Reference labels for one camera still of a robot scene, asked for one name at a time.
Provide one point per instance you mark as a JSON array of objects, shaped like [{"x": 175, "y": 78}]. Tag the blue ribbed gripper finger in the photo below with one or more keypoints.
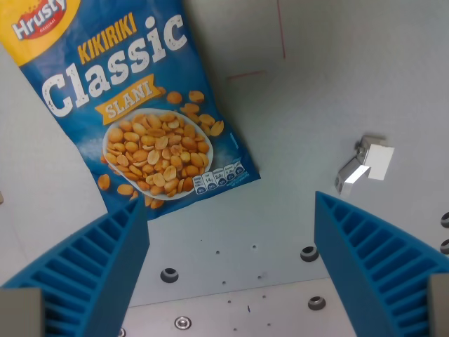
[
  {"x": 87, "y": 259},
  {"x": 372, "y": 252}
]

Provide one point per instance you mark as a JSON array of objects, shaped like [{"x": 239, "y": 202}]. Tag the metal angle bracket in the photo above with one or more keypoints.
[{"x": 365, "y": 163}]

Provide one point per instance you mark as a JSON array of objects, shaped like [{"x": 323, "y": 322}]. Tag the blue Hrusty peanut bag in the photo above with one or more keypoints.
[{"x": 133, "y": 105}]

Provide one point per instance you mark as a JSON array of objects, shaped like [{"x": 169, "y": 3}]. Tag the grey metal base plate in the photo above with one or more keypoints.
[{"x": 242, "y": 309}]

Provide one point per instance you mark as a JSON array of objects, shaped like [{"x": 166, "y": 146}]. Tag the silver round-head screw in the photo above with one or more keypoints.
[{"x": 182, "y": 321}]

